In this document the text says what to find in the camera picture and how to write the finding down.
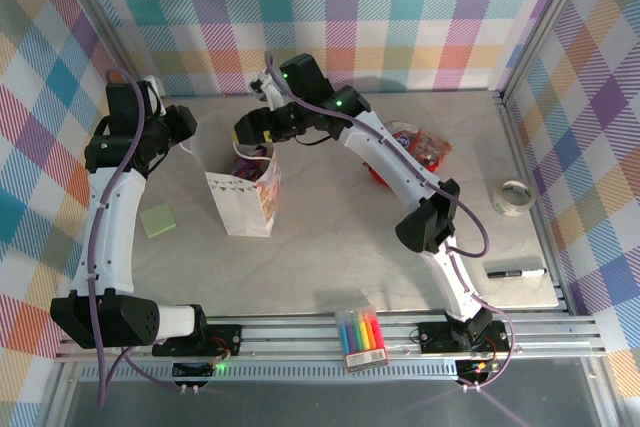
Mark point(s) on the purple snack bag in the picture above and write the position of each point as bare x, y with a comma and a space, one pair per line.
245, 165

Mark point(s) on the paper gift bag animal print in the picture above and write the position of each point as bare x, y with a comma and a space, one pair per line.
240, 207

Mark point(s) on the red snack bag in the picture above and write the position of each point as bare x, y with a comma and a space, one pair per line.
430, 147

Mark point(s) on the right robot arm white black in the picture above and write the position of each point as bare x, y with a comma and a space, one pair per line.
385, 163

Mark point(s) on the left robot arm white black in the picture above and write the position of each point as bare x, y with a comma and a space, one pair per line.
115, 247

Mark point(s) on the green sticky note pad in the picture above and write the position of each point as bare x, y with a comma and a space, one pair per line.
159, 222

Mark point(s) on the coloured marker pack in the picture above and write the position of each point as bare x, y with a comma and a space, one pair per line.
360, 337

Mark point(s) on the black controller board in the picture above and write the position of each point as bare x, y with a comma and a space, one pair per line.
475, 368
190, 371

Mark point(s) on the clear tape roll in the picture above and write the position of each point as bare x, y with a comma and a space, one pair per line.
520, 204

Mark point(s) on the black marker pen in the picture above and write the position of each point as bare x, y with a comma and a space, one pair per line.
515, 273

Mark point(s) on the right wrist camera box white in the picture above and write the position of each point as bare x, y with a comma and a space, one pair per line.
267, 92

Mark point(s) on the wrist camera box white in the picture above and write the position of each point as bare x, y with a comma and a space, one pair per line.
267, 92
152, 83

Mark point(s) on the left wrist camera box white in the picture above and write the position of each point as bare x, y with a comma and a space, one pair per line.
152, 83

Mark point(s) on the aluminium frame post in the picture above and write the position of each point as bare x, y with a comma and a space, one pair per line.
112, 42
546, 22

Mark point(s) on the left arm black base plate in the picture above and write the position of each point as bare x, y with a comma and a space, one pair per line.
225, 339

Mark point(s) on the aluminium mounting rail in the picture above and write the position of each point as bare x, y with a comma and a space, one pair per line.
300, 342

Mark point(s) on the aluminium side rail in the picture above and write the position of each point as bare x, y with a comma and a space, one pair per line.
517, 147

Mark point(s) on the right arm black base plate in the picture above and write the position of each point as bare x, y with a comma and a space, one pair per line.
435, 337

